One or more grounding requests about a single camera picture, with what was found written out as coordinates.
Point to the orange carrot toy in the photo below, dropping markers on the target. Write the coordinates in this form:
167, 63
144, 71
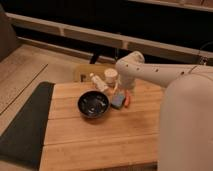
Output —
127, 98

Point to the white plastic bottle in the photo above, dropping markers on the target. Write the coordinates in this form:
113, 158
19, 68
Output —
99, 83

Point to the white lidded cup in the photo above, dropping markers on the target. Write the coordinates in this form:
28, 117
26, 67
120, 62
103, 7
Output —
110, 75

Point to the dark ceramic bowl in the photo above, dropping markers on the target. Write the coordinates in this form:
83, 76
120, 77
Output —
93, 104

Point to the dark floor mat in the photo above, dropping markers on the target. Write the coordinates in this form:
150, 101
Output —
22, 141

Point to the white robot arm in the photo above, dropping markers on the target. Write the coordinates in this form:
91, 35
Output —
186, 113

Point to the long wooden shelf rail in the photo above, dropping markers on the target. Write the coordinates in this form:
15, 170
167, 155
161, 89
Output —
148, 47

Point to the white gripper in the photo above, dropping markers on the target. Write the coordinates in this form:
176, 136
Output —
126, 83

